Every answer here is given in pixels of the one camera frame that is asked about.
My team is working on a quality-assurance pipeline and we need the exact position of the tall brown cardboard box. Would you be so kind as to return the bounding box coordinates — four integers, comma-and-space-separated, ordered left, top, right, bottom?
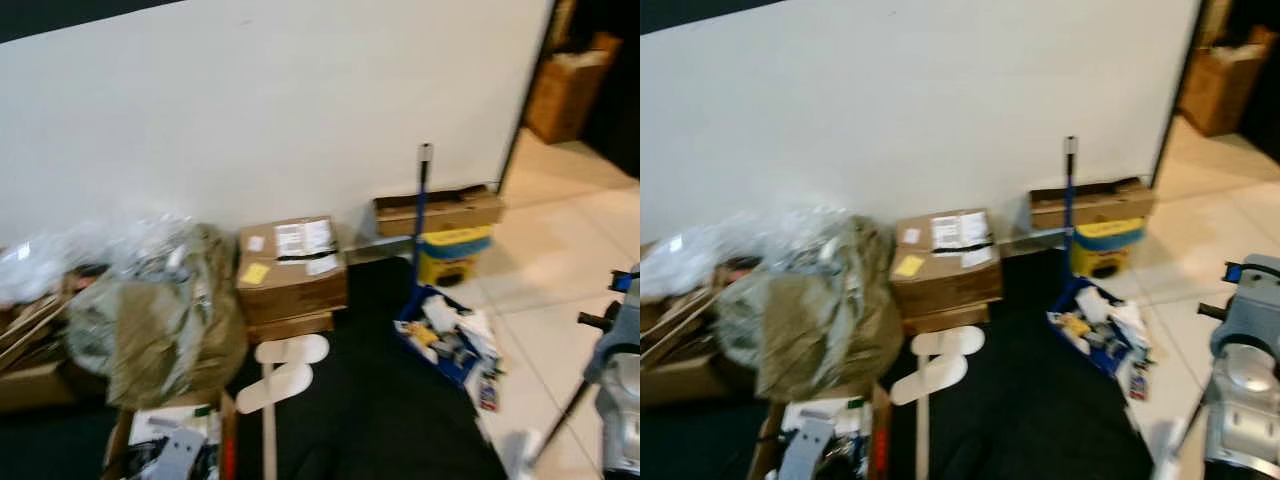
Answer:
1178, 25, 1278, 138
523, 32, 623, 146

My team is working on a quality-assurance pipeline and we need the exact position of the yellow and blue pedal bin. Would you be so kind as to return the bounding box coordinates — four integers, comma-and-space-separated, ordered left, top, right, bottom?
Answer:
1070, 217, 1148, 279
415, 225, 494, 288

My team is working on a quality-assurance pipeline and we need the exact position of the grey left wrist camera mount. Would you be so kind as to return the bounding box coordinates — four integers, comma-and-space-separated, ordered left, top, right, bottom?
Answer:
780, 418, 836, 480
150, 428, 206, 480

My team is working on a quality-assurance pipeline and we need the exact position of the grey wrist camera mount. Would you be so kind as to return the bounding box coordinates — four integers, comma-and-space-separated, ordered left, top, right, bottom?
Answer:
780, 418, 836, 480
1210, 255, 1280, 346
597, 270, 641, 356
150, 428, 206, 480

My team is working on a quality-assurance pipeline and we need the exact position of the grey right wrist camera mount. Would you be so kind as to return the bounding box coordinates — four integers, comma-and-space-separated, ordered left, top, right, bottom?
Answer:
1210, 255, 1280, 346
597, 270, 641, 356

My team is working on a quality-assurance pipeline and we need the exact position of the cardboard box with shipping labels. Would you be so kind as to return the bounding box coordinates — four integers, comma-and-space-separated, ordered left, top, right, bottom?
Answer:
890, 207, 1004, 319
237, 215, 349, 323

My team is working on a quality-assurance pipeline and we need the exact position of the blue long-handled dustpan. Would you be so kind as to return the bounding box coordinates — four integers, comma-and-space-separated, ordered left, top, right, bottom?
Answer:
1047, 135, 1153, 379
393, 143, 504, 389

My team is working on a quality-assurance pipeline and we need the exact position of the clear plastic bag pile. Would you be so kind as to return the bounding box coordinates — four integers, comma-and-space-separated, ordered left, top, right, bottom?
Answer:
0, 205, 191, 301
640, 205, 851, 301

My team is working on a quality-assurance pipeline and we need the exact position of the open cardboard box red label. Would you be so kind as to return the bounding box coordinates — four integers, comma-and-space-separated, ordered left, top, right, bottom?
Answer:
100, 390, 238, 480
748, 385, 893, 480

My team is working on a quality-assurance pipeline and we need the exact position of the shallow open cardboard box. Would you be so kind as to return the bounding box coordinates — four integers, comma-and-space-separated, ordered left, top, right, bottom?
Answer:
1030, 178, 1156, 231
373, 185, 504, 238

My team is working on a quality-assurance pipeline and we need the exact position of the thin flat cardboard box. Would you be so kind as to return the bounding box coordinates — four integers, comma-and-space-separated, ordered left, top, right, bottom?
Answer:
900, 303, 991, 338
245, 310, 336, 344

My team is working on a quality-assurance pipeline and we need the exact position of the black door frame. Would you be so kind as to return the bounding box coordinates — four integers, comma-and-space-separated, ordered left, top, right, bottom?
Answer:
497, 0, 561, 193
1150, 0, 1216, 188

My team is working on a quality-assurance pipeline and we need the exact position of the dark door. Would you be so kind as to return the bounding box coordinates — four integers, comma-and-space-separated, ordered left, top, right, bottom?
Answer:
580, 0, 641, 181
1240, 0, 1280, 166

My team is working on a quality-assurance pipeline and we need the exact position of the white product box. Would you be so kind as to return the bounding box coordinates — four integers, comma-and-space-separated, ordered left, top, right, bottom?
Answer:
785, 398, 871, 441
130, 403, 221, 446

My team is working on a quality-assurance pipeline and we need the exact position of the grey-green woven sack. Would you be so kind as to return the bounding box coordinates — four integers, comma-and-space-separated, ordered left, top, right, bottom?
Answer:
65, 222, 249, 409
718, 215, 901, 401

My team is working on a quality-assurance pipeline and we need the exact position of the black floor mat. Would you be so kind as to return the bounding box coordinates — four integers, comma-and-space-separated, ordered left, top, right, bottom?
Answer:
880, 248, 1161, 480
225, 255, 511, 480

